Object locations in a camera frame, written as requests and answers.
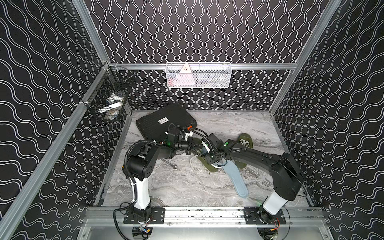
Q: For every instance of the aluminium front rail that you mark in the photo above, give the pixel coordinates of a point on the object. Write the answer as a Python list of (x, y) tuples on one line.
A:
[(206, 217)]

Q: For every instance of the black plastic tool case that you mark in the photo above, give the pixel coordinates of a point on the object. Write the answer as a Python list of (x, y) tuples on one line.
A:
[(155, 125)]

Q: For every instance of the white wire wall basket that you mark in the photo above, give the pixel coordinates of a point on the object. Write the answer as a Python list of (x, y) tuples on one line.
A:
[(209, 75)]

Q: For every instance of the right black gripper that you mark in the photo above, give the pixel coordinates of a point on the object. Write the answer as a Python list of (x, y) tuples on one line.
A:
[(212, 161)]

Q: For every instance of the white items in black basket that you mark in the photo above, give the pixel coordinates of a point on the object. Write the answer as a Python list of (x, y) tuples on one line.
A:
[(114, 104)]

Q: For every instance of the right light blue insole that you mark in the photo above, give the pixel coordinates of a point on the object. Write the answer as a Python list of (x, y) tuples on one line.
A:
[(234, 174)]

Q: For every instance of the pink triangular card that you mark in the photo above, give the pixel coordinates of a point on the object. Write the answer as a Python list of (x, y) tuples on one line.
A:
[(185, 77)]

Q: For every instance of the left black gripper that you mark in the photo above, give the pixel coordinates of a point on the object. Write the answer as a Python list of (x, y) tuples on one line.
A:
[(188, 144)]

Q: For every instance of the black wire wall basket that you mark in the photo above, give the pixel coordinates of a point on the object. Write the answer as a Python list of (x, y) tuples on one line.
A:
[(116, 80)]

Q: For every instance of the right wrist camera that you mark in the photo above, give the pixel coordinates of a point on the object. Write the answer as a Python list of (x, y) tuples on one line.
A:
[(205, 149)]

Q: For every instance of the silver combination wrench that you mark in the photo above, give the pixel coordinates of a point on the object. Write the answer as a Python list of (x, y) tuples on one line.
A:
[(174, 166)]

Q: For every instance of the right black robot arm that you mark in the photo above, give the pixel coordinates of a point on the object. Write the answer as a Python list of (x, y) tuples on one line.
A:
[(286, 175)]

